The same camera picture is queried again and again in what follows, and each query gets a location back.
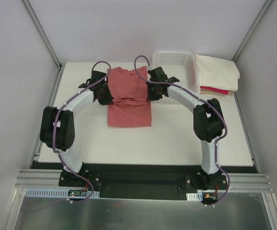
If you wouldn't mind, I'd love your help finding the right aluminium frame post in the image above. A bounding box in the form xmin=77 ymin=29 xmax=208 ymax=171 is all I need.
xmin=232 ymin=0 xmax=275 ymax=62

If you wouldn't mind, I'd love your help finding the aluminium rail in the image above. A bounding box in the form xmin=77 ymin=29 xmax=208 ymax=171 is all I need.
xmin=15 ymin=169 xmax=275 ymax=193
xmin=27 ymin=66 xmax=64 ymax=169

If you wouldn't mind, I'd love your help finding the salmon pink t shirt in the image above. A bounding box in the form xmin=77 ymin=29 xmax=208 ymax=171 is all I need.
xmin=108 ymin=66 xmax=152 ymax=128

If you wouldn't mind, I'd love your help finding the white perforated plastic basket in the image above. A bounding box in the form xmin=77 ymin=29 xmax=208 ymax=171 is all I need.
xmin=152 ymin=51 xmax=200 ymax=94

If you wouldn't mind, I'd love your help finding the folded tan t shirt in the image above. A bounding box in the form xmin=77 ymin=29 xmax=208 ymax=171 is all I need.
xmin=200 ymin=89 xmax=234 ymax=97

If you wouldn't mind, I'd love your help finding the front aluminium rail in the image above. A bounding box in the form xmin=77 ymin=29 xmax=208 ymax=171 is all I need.
xmin=15 ymin=169 xmax=275 ymax=193

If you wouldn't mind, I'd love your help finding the purple cable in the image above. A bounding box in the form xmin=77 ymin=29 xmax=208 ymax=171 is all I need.
xmin=133 ymin=56 xmax=231 ymax=207
xmin=53 ymin=61 xmax=112 ymax=205

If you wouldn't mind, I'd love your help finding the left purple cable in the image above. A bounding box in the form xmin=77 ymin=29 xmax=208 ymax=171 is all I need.
xmin=53 ymin=61 xmax=112 ymax=205

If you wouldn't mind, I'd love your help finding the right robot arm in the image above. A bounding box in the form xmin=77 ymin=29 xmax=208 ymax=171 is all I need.
xmin=146 ymin=67 xmax=227 ymax=190

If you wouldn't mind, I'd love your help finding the folded cream t shirt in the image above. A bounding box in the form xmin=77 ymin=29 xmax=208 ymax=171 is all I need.
xmin=195 ymin=54 xmax=240 ymax=92

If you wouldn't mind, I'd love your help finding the left aluminium frame post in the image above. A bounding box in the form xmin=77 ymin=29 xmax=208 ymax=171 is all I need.
xmin=21 ymin=0 xmax=62 ymax=69

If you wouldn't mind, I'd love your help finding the left white cable duct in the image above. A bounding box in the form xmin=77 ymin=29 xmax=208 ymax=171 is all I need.
xmin=25 ymin=188 xmax=100 ymax=199

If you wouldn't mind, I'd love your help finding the white cable duct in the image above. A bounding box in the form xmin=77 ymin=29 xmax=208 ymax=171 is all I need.
xmin=25 ymin=188 xmax=100 ymax=199
xmin=186 ymin=192 xmax=203 ymax=202

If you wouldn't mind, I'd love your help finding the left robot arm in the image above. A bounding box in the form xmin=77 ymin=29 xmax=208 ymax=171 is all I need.
xmin=40 ymin=70 xmax=113 ymax=186

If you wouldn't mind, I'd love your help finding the right white cable duct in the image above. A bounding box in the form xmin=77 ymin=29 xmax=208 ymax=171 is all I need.
xmin=186 ymin=192 xmax=203 ymax=202

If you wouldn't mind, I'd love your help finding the aluminium frame post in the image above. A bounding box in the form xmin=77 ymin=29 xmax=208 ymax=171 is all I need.
xmin=232 ymin=0 xmax=275 ymax=62
xmin=21 ymin=0 xmax=62 ymax=69

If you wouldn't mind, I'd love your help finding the left side aluminium rail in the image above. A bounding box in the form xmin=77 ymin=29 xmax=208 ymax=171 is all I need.
xmin=27 ymin=66 xmax=64 ymax=169

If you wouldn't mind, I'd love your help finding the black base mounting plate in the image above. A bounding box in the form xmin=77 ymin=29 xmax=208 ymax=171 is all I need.
xmin=32 ymin=162 xmax=229 ymax=200

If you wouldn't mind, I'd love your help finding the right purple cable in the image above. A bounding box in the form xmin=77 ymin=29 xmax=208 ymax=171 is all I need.
xmin=133 ymin=56 xmax=231 ymax=207

